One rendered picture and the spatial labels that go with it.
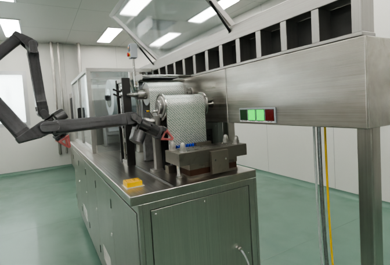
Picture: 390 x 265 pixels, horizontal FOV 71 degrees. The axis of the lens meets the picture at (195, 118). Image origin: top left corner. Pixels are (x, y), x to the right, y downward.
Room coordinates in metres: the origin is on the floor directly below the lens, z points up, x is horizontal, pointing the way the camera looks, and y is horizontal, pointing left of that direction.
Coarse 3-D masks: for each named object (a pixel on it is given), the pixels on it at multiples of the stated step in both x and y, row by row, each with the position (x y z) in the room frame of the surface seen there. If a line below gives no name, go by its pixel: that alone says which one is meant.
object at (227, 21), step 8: (120, 0) 1.96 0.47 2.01; (208, 0) 1.41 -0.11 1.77; (216, 8) 1.45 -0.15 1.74; (112, 16) 2.24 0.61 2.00; (224, 16) 1.47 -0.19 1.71; (120, 24) 2.28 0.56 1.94; (224, 24) 1.46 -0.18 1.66; (232, 24) 1.50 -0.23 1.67; (128, 32) 2.31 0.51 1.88; (136, 40) 2.34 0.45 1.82; (144, 48) 2.38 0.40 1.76; (152, 56) 2.42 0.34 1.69
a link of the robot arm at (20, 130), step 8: (0, 104) 1.02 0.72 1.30; (0, 112) 1.02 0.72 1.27; (8, 112) 1.03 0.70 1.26; (0, 120) 1.02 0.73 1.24; (8, 120) 1.03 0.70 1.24; (16, 120) 1.04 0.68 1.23; (8, 128) 1.03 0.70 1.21; (16, 128) 1.03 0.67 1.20; (24, 128) 1.05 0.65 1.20; (32, 128) 1.06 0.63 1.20; (16, 136) 1.03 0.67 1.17; (24, 136) 1.03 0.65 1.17; (32, 136) 1.05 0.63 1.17; (40, 136) 1.07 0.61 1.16
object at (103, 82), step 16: (80, 80) 2.63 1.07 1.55; (96, 80) 2.27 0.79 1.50; (112, 80) 2.33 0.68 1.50; (80, 96) 2.71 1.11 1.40; (96, 96) 2.26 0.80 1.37; (112, 96) 2.33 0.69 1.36; (96, 112) 2.26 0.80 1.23; (112, 112) 2.32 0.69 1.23; (112, 128) 2.32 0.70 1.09; (112, 144) 2.31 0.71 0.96
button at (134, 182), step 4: (124, 180) 1.24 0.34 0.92; (128, 180) 1.24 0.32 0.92; (132, 180) 1.23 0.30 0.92; (136, 180) 1.23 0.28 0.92; (140, 180) 1.23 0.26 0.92; (124, 184) 1.23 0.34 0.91; (128, 184) 1.20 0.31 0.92; (132, 184) 1.21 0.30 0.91; (136, 184) 1.21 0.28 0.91; (140, 184) 1.22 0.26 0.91
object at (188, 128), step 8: (200, 112) 1.54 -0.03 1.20; (168, 120) 1.45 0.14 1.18; (176, 120) 1.47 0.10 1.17; (184, 120) 1.49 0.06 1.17; (192, 120) 1.52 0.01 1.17; (200, 120) 1.54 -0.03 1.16; (168, 128) 1.44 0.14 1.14; (176, 128) 1.47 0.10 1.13; (184, 128) 1.49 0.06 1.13; (192, 128) 1.51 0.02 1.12; (200, 128) 1.54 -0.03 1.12; (168, 136) 1.44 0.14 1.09; (176, 136) 1.47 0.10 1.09; (184, 136) 1.49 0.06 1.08; (192, 136) 1.51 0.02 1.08; (200, 136) 1.54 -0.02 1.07; (168, 144) 1.45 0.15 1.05; (176, 144) 1.46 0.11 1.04
